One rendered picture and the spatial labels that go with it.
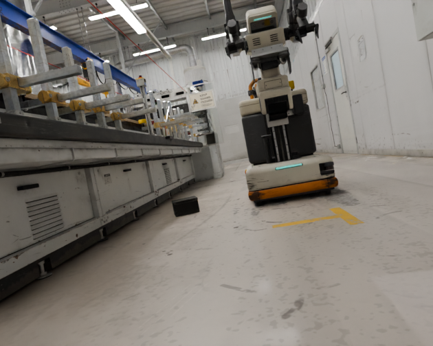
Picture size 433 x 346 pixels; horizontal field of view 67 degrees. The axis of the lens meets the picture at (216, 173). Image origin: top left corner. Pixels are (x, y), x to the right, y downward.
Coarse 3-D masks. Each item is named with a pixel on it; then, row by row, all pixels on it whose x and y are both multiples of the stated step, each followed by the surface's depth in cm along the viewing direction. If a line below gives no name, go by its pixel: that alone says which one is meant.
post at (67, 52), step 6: (66, 48) 168; (66, 54) 168; (66, 60) 168; (72, 60) 170; (66, 66) 168; (72, 78) 168; (72, 84) 169; (72, 90) 169; (78, 114) 169; (84, 114) 172; (78, 120) 170; (84, 120) 171
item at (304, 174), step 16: (288, 160) 246; (304, 160) 228; (320, 160) 225; (256, 176) 230; (272, 176) 229; (288, 176) 228; (304, 176) 226; (320, 176) 225; (256, 192) 231; (272, 192) 229; (288, 192) 228; (304, 192) 230
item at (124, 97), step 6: (120, 96) 171; (126, 96) 171; (90, 102) 173; (96, 102) 172; (102, 102) 172; (108, 102) 172; (114, 102) 172; (60, 108) 175; (66, 108) 174; (60, 114) 176
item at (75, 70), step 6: (72, 66) 121; (78, 66) 122; (48, 72) 122; (54, 72) 122; (60, 72) 122; (66, 72) 121; (72, 72) 121; (78, 72) 121; (18, 78) 123; (24, 78) 123; (30, 78) 123; (36, 78) 123; (42, 78) 122; (48, 78) 122; (54, 78) 123; (60, 78) 124; (24, 84) 123; (30, 84) 124; (36, 84) 126; (0, 90) 124
